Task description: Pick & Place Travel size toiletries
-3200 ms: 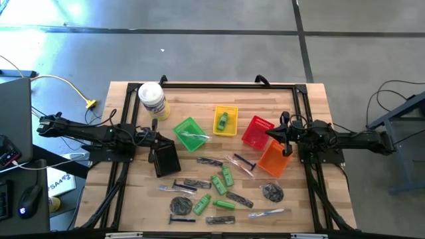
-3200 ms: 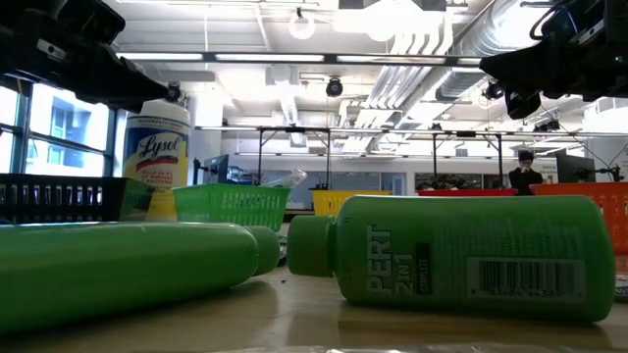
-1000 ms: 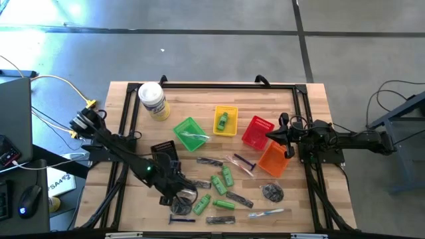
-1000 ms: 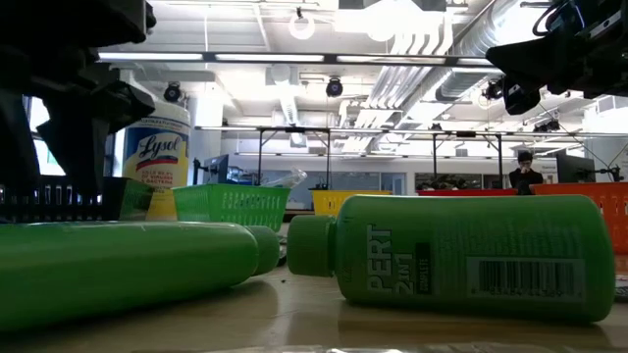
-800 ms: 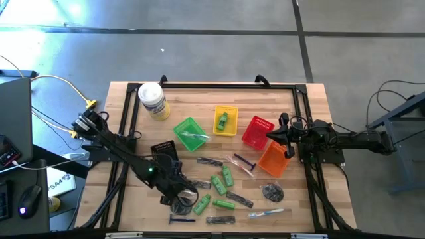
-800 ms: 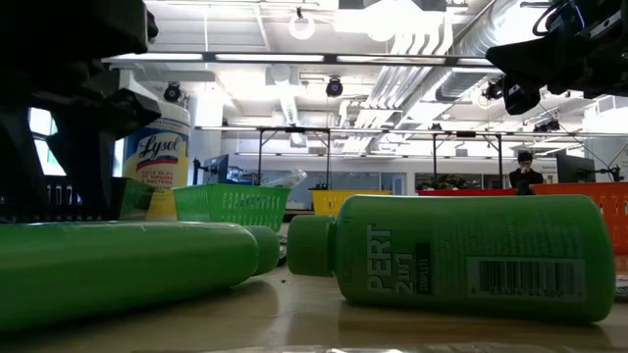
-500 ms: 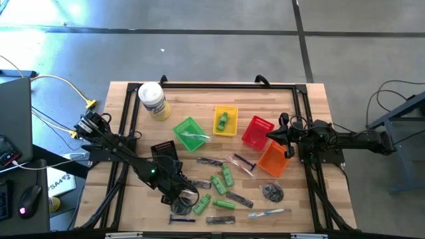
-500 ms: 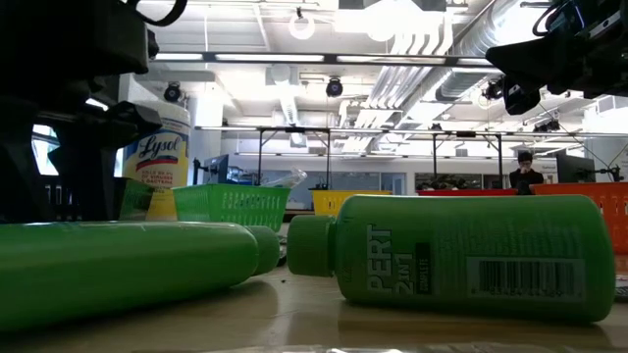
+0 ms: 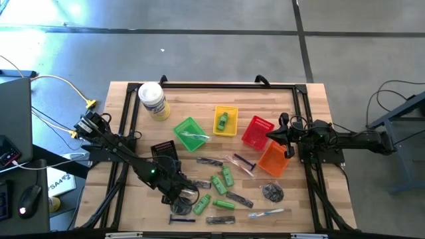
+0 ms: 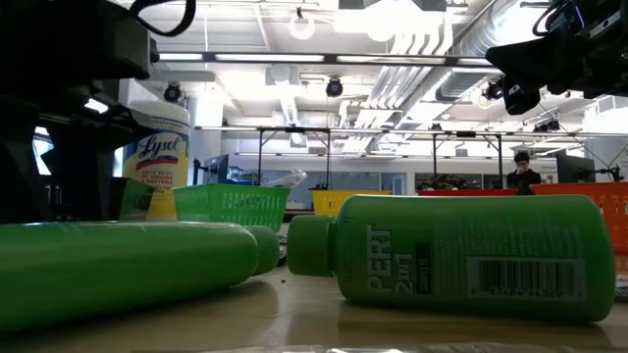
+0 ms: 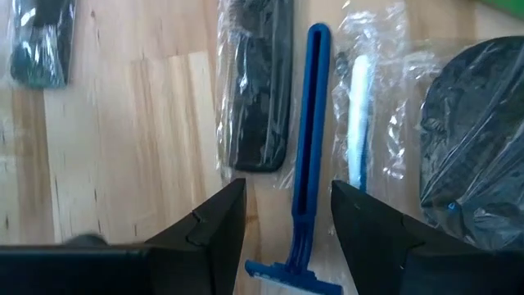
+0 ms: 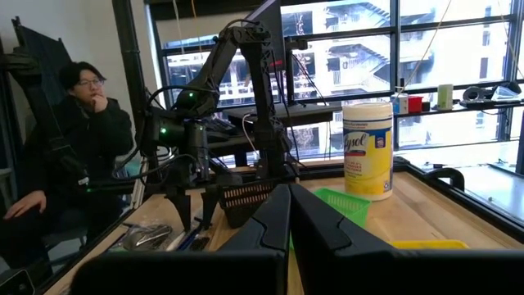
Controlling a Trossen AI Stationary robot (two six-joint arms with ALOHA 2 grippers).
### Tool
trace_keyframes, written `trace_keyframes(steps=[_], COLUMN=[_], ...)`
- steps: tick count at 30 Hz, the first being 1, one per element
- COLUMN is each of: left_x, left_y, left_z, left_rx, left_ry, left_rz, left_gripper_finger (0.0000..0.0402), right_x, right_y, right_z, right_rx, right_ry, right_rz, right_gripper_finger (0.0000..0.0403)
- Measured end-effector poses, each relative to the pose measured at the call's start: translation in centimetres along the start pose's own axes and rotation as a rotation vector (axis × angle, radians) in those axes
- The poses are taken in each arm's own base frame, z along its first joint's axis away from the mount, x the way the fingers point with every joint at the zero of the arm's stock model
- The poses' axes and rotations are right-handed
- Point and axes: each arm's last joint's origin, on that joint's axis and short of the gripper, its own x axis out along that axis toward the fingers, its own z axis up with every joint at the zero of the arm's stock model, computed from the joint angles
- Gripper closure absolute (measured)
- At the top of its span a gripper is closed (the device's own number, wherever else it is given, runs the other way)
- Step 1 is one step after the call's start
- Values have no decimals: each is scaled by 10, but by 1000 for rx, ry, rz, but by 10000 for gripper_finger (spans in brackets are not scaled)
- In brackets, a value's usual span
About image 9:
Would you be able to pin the grey laptop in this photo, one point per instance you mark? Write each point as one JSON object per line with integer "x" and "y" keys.
{"x": 15, "y": 116}

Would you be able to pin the black keyboard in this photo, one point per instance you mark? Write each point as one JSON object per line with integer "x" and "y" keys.
{"x": 3, "y": 202}

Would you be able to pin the orange plastic basket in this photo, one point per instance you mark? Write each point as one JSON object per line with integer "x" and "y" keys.
{"x": 272, "y": 161}

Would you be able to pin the blue-grey table frame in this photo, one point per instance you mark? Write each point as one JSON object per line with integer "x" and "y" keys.
{"x": 401, "y": 159}

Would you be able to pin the red white toothbrush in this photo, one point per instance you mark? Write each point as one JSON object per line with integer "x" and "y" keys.
{"x": 239, "y": 166}

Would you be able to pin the blue disposable razor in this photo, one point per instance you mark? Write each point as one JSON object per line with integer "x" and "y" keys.
{"x": 182, "y": 220}
{"x": 244, "y": 160}

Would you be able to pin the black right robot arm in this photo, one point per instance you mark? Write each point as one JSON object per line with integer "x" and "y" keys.
{"x": 358, "y": 139}

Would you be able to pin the round black bagged item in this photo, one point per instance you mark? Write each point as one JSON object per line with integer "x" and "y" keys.
{"x": 181, "y": 209}
{"x": 273, "y": 193}

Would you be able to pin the black aluminium rig frame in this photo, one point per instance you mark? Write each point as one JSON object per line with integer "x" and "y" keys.
{"x": 232, "y": 86}

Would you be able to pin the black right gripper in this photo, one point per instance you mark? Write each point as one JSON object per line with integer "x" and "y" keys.
{"x": 300, "y": 136}

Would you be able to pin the white printed box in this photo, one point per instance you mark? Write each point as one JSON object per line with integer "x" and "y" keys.
{"x": 59, "y": 182}

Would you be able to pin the red plastic basket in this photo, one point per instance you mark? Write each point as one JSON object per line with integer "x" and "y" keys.
{"x": 255, "y": 132}

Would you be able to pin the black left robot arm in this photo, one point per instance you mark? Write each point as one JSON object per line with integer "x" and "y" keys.
{"x": 116, "y": 146}

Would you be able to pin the blue white wrapped toothbrush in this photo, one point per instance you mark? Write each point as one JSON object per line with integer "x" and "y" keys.
{"x": 265, "y": 213}
{"x": 196, "y": 136}

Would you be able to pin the green Pert shampoo bottle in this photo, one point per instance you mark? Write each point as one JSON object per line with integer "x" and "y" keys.
{"x": 227, "y": 176}
{"x": 224, "y": 204}
{"x": 218, "y": 185}
{"x": 222, "y": 123}
{"x": 201, "y": 205}

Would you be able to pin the black plastic basket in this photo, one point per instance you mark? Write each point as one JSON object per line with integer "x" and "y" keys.
{"x": 164, "y": 147}

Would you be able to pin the black computer mouse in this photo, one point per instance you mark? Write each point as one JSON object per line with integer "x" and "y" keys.
{"x": 30, "y": 199}

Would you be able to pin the green plastic basket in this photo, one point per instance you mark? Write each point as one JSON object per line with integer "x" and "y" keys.
{"x": 186, "y": 129}

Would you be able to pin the yellow plastic basket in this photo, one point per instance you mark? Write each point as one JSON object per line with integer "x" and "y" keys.
{"x": 230, "y": 113}

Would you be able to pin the grey side desk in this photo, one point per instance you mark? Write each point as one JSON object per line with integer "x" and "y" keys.
{"x": 20, "y": 176}

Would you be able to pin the yellow round object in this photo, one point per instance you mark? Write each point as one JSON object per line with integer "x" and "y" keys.
{"x": 54, "y": 205}

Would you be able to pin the Lysol wipes canister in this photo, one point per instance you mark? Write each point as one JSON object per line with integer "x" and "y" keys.
{"x": 154, "y": 99}

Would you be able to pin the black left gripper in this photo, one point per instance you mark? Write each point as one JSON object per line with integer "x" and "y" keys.
{"x": 176, "y": 186}

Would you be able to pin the black phone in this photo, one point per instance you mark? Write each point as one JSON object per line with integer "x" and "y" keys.
{"x": 8, "y": 152}

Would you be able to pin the white plastic bracket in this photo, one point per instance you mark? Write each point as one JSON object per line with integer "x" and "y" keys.
{"x": 308, "y": 236}
{"x": 123, "y": 235}

